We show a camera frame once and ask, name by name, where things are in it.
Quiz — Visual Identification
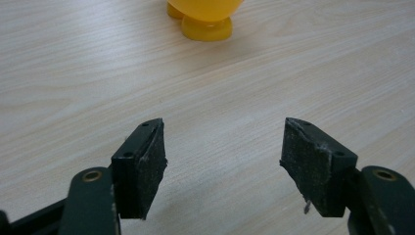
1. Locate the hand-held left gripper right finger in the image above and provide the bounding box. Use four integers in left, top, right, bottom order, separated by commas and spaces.
279, 117, 359, 218

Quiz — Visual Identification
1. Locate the yellow plastic footed container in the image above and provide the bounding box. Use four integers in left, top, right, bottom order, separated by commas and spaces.
166, 0, 245, 42

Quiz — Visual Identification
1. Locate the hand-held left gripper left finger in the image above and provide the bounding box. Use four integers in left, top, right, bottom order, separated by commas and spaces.
111, 117, 168, 220

